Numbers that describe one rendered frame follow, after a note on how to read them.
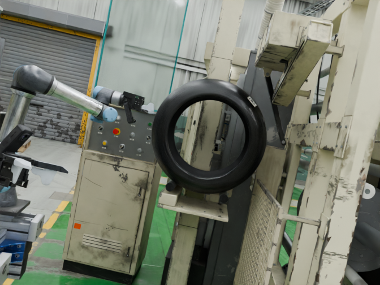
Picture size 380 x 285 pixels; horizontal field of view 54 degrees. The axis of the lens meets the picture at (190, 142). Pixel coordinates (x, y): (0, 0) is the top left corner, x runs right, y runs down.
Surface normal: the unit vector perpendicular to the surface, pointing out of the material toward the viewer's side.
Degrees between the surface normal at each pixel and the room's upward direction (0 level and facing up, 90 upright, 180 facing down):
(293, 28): 90
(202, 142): 90
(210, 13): 90
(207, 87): 80
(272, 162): 90
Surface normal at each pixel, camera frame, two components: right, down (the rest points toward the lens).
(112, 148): -0.07, 0.04
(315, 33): -0.01, -0.26
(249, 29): 0.15, 0.08
